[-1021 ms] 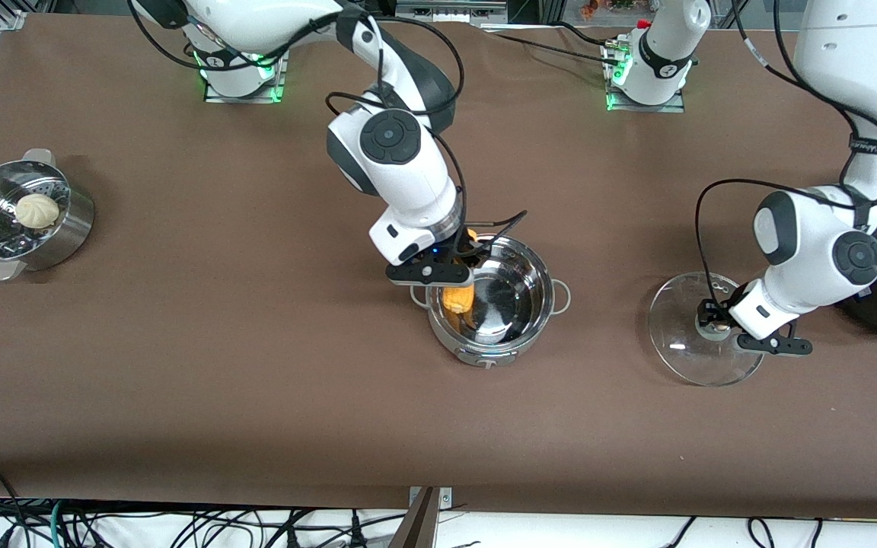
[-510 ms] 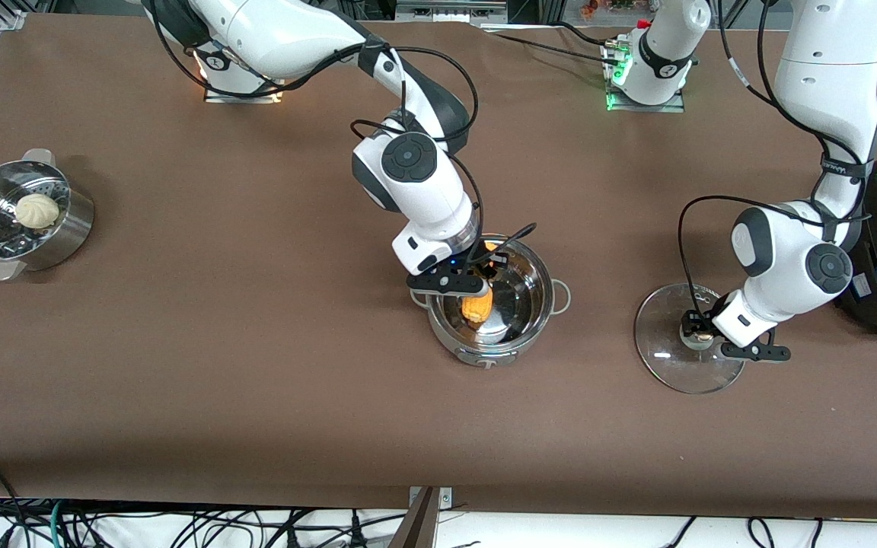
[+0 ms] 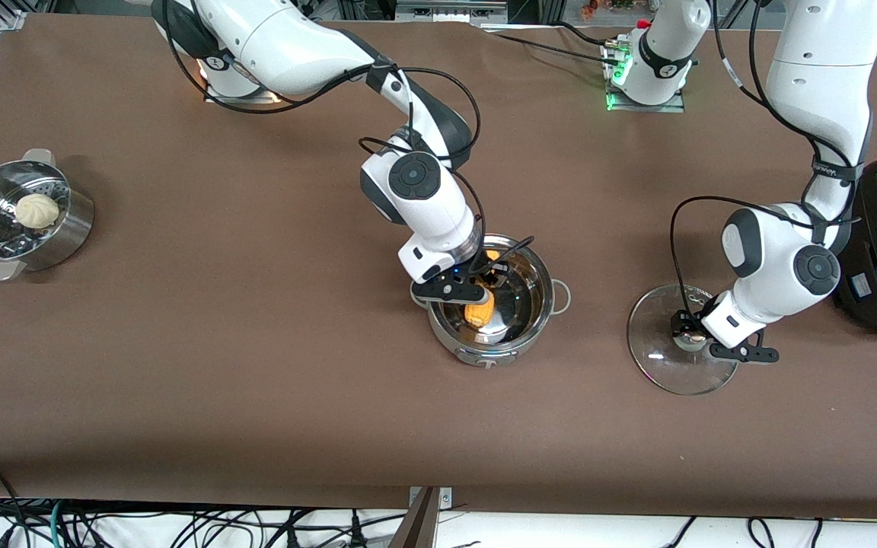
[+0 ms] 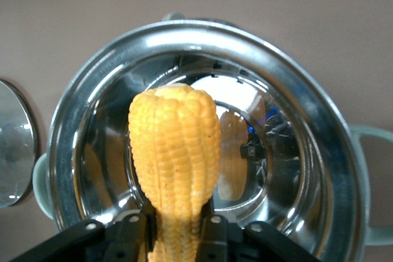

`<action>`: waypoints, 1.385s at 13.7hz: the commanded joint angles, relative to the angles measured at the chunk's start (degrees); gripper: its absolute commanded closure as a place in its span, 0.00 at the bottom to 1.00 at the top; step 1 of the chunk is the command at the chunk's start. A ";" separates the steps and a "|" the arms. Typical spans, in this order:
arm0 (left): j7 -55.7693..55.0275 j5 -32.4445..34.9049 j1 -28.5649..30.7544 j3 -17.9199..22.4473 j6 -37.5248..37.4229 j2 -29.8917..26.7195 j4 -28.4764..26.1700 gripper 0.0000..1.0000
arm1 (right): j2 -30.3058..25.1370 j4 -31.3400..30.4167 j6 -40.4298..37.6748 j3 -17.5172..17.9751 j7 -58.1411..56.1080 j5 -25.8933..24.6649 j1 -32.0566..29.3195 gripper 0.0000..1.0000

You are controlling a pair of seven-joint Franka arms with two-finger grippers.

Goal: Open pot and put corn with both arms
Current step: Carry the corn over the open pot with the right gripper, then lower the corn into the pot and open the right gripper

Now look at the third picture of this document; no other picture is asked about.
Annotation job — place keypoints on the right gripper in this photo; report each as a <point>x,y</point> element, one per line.
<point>490,272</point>

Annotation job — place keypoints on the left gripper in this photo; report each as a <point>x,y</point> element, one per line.
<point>688,323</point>

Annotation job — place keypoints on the yellow corn cob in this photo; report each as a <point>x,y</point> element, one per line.
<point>479,312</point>

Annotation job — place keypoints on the glass pot lid with knob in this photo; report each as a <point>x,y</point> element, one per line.
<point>659,358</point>

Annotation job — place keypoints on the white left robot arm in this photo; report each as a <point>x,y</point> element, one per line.
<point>827,76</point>

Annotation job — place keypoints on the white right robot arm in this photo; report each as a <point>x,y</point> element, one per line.
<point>286,46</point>

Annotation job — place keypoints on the steel steamer pot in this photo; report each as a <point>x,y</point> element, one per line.
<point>65,228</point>

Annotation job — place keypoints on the grey metal box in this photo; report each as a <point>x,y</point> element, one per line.
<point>450,11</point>

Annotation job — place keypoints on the white steamed bun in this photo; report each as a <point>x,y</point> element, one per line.
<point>36,211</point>

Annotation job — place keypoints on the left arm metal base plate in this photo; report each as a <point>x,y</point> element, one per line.
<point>674,107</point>

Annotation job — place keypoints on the metal table edge bracket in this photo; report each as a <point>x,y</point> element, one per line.
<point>444,497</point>

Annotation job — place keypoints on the brown camera support pole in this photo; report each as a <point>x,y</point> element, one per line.
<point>417,525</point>

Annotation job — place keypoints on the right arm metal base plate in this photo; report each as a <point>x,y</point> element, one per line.
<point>218,97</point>

